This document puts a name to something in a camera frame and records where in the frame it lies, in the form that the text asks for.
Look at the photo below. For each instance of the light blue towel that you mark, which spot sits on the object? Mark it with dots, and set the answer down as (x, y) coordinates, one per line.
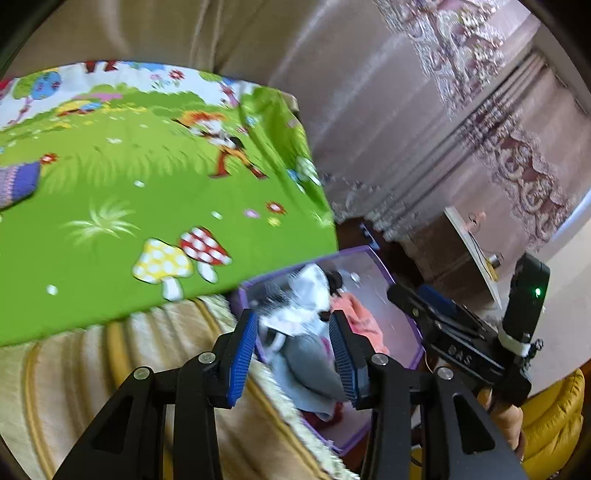
(323, 408)

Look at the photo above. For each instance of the small metal object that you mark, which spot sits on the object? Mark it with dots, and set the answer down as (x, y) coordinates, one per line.
(496, 261)

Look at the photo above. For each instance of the pink cloth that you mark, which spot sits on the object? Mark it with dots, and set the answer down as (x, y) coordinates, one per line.
(360, 323)

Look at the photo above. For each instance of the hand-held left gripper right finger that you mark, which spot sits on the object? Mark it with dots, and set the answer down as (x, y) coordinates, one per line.
(346, 364)

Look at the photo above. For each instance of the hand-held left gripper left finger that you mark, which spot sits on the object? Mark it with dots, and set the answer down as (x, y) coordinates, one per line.
(242, 364)

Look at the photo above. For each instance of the brown wooden furniture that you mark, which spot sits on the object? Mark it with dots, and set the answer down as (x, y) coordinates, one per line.
(438, 258)

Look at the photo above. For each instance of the small pink object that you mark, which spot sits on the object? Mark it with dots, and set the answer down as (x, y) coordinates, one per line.
(478, 222)

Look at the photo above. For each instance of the black white checked cloth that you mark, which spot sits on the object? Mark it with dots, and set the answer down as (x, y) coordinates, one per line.
(274, 302)

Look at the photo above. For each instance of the purple striped knitted cloth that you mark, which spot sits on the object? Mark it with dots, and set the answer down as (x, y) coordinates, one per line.
(18, 184)

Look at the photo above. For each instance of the white tabletop board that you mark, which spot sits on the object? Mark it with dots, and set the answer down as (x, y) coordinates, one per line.
(471, 249)

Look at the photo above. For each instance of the purple cardboard box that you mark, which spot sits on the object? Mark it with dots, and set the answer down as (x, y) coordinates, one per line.
(392, 323)

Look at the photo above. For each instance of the yellow cushion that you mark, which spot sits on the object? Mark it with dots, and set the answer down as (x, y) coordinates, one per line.
(554, 429)

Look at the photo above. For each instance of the green cartoon printed sheet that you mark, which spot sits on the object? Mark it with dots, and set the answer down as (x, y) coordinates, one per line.
(138, 184)

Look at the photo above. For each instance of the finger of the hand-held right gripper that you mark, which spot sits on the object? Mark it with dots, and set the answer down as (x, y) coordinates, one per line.
(406, 302)
(441, 297)

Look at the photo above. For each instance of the person's right hand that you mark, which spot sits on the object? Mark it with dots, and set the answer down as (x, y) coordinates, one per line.
(508, 424)

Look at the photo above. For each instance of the embroidered mauve curtain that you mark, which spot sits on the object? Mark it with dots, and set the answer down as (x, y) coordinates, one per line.
(392, 115)

